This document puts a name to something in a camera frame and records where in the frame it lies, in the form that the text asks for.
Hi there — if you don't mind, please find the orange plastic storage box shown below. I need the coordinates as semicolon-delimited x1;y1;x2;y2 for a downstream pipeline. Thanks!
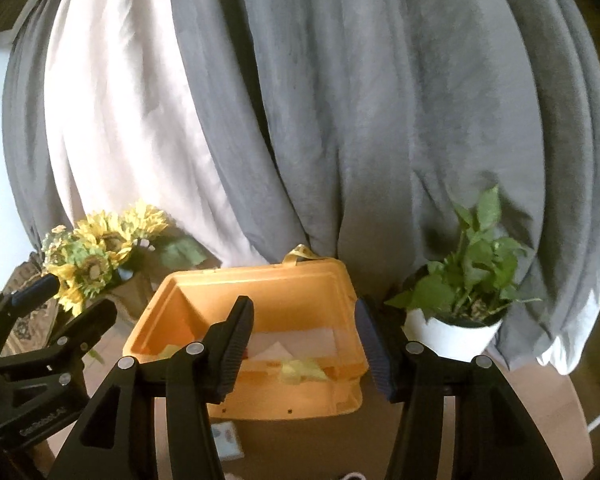
123;256;368;420

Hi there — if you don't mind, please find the white plant pot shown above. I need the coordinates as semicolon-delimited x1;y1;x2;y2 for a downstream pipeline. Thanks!
401;263;504;363

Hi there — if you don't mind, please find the white sheer curtain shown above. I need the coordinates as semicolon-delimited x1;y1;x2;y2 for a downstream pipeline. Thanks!
44;0;262;266

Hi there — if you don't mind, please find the yellow sunflower bouquet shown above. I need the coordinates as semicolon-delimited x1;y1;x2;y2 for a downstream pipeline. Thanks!
40;204;209;317

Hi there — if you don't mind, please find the patterned brown rug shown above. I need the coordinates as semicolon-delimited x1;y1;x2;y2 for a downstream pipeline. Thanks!
0;251;62;359

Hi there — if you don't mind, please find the green leafy houseplant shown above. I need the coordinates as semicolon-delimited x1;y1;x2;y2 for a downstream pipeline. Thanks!
385;185;536;328

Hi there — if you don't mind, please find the grey curtain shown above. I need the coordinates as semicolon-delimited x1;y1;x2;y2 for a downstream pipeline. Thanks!
2;0;600;374

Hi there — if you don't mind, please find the white cloth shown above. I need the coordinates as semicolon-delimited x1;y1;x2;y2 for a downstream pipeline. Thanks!
247;328;337;361

